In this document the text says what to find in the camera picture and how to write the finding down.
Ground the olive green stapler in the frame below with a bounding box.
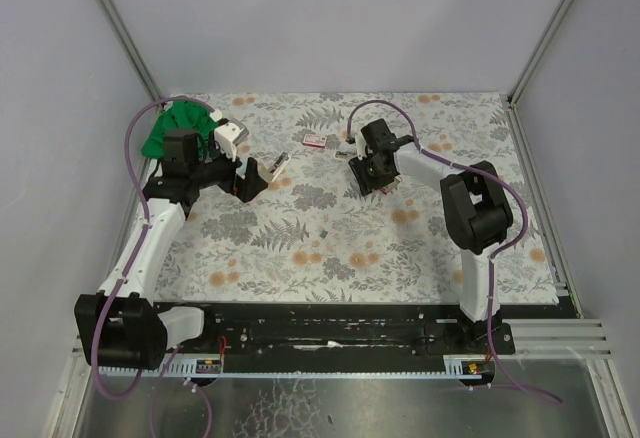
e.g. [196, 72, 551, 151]
[267, 152, 291, 182]

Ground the red staple box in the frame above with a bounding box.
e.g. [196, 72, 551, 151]
[302, 133, 328, 149]

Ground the staple strip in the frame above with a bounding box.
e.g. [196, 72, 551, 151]
[380, 180, 400, 194]

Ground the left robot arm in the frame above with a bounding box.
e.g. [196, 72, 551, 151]
[74, 120, 268, 370]

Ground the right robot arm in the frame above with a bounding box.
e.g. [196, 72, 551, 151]
[347, 119, 513, 322]

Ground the green cloth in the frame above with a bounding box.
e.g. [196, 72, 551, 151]
[141, 100, 218, 159]

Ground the floral table mat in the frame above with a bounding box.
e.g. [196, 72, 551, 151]
[153, 92, 529, 304]

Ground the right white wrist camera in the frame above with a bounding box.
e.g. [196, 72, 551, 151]
[347, 132, 368, 160]

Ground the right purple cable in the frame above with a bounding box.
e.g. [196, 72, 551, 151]
[344, 100, 566, 404]

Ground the purple cable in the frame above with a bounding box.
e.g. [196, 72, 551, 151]
[344, 100, 566, 404]
[89, 96, 231, 438]

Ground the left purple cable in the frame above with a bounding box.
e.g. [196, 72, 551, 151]
[89, 96, 231, 438]

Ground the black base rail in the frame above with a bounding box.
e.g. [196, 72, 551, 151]
[99, 300, 541, 374]

